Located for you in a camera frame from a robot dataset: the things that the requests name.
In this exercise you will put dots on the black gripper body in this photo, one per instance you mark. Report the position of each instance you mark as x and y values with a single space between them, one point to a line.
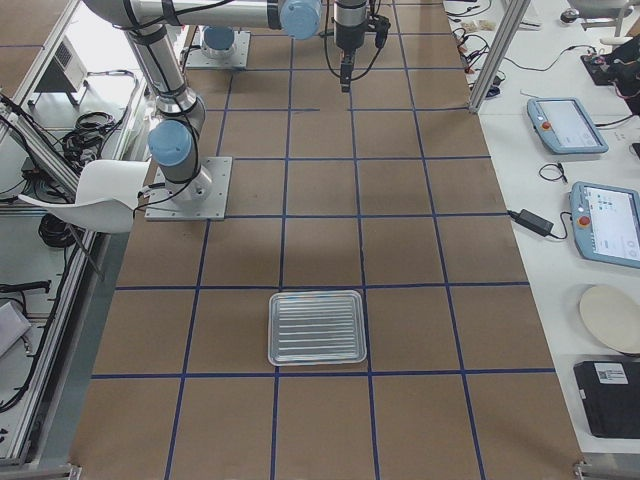
347 35

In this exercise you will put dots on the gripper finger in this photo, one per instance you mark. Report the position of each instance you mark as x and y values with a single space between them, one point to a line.
344 84

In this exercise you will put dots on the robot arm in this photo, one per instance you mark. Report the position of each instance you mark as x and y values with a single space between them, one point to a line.
350 20
174 143

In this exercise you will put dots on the silver metal tray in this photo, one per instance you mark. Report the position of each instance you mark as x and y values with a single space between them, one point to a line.
316 328

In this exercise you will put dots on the black power adapter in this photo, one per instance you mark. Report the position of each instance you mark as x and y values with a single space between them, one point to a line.
532 222

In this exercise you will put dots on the upper teach pendant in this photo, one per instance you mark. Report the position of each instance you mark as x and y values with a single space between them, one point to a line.
564 126

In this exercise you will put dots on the teach pendant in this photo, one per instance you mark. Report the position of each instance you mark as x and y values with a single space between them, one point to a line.
564 126
605 222

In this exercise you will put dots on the white plastic chair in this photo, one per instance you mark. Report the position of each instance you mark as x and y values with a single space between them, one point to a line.
106 198

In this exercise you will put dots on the lower teach pendant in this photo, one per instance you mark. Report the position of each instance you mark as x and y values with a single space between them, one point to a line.
605 222

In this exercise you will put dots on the beige round plate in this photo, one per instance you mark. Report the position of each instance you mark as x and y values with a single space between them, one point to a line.
612 317

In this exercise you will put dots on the black box with label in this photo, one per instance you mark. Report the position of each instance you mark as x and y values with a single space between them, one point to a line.
610 396

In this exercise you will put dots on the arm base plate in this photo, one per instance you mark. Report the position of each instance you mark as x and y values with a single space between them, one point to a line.
203 57
204 198

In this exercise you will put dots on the aluminium frame post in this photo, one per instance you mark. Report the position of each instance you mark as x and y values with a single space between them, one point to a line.
504 34

